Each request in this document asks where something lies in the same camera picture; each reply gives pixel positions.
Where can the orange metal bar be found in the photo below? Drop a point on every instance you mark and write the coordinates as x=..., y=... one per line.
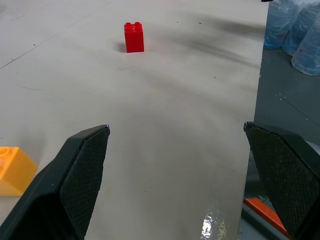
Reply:
x=265, y=215

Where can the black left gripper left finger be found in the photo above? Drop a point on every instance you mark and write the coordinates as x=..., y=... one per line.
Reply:
x=62, y=185

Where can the yellow toy brick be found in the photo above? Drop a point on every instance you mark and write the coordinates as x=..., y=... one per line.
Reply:
x=13, y=172

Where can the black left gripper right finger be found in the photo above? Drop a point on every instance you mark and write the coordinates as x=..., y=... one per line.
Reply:
x=287, y=175

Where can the red toy brick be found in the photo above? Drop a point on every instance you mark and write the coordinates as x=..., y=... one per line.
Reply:
x=134, y=37

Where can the blue plastic-wrapped water jug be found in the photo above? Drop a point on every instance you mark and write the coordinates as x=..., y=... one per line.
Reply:
x=308, y=55
x=276, y=25
x=300, y=27

